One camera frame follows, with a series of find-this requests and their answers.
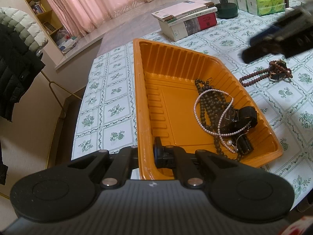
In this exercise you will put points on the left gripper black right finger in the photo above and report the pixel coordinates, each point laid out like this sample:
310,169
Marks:
237,190

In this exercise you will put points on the plastic bag on sill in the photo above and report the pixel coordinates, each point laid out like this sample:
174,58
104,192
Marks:
65,41

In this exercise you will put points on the green glass humidifier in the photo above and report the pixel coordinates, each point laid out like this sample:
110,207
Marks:
226,9

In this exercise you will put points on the pink cover book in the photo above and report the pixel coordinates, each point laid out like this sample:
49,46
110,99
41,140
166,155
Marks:
180,10

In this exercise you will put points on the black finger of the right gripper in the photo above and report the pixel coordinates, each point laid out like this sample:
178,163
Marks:
289,47
294,26

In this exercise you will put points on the green tissue pack bundle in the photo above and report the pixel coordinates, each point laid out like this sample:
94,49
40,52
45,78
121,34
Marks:
261,7

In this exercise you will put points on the wooden bookshelf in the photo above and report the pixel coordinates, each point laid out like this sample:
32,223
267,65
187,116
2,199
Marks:
47,18

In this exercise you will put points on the orange plastic tray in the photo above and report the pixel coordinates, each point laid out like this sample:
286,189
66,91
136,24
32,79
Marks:
165,99

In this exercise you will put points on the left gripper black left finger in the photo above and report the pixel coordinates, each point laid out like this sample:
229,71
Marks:
69,189

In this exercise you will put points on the silver face wrist watch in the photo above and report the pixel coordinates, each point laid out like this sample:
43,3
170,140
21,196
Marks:
278,70

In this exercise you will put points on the thick white red book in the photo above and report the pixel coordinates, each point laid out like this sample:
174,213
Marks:
189,27

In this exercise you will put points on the black puffer jacket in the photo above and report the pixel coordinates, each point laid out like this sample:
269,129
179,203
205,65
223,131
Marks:
19,68

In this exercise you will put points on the black wrist watch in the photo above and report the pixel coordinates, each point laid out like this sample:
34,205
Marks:
236,119

